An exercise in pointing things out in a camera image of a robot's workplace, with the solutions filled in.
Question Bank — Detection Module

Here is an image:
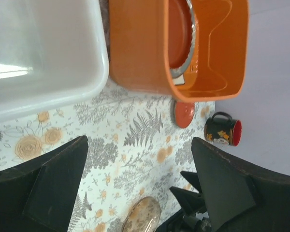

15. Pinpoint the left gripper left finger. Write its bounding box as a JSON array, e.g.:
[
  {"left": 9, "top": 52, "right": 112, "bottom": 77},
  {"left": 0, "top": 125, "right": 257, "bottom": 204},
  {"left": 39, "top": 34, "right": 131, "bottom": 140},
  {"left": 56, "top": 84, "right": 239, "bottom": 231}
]
[{"left": 0, "top": 136, "right": 88, "bottom": 232}]

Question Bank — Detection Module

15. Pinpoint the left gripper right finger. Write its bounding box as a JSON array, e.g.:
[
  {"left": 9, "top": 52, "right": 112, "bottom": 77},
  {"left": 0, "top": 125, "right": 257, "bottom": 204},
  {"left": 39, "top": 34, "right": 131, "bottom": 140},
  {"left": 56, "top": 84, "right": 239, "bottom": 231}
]
[{"left": 191, "top": 138, "right": 290, "bottom": 232}]

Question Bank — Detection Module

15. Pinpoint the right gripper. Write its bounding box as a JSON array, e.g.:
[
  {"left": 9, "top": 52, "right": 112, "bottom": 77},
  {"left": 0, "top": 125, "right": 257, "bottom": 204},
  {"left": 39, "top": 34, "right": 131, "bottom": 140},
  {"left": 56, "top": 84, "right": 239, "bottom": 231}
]
[{"left": 157, "top": 171, "right": 212, "bottom": 232}]

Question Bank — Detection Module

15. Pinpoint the pink glass square plate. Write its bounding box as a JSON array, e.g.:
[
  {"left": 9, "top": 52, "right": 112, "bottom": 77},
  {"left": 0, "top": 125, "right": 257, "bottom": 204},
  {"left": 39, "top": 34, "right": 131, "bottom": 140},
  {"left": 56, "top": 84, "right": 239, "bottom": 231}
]
[{"left": 121, "top": 196, "right": 161, "bottom": 232}]

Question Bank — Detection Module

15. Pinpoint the small red saucer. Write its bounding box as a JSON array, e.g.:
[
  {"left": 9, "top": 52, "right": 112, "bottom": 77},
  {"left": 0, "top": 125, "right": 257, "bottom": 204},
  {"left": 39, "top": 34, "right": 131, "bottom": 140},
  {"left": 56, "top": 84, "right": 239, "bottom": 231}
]
[{"left": 174, "top": 101, "right": 195, "bottom": 129}]

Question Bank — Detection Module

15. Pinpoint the white plastic bin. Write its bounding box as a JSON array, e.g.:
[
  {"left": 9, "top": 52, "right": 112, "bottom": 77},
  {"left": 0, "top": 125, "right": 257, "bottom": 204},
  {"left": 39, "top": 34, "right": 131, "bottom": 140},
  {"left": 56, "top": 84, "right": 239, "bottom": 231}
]
[{"left": 0, "top": 0, "right": 109, "bottom": 123}]

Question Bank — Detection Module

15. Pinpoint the orange plastic bin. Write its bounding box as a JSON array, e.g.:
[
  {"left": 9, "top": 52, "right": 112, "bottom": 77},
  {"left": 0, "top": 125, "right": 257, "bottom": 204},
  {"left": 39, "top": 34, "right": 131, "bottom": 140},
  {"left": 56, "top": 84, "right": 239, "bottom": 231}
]
[{"left": 109, "top": 0, "right": 249, "bottom": 102}]

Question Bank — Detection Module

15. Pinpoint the red plate in orange bin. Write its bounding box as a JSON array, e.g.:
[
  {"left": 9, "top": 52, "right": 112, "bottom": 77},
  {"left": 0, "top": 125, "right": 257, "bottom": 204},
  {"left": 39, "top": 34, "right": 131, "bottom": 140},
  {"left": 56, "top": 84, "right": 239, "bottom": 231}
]
[{"left": 168, "top": 0, "right": 197, "bottom": 79}]

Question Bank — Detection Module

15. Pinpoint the black skull mug red inside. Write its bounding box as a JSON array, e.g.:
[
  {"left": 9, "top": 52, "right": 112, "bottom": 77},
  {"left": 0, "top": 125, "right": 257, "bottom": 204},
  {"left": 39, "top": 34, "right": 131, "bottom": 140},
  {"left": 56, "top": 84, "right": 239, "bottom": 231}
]
[{"left": 204, "top": 112, "right": 242, "bottom": 146}]

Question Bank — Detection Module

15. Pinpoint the floral table mat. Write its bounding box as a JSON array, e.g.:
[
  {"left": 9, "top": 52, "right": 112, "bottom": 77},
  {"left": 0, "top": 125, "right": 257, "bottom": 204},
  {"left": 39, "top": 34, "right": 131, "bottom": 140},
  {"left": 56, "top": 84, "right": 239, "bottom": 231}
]
[{"left": 0, "top": 81, "right": 215, "bottom": 232}]

